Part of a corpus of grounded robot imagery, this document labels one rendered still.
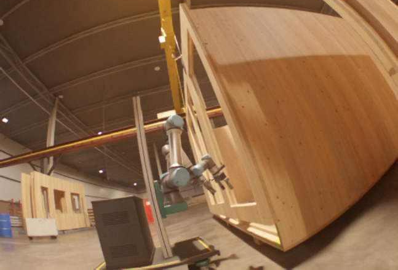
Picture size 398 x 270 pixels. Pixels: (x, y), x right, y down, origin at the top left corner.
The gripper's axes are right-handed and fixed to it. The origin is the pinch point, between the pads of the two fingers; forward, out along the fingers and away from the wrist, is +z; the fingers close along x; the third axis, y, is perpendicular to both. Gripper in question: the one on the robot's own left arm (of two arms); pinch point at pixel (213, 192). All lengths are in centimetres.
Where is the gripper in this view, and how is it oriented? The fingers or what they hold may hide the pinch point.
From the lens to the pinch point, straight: 184.3
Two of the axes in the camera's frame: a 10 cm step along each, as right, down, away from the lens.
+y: 7.7, -5.2, 3.6
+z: 6.3, 6.5, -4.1
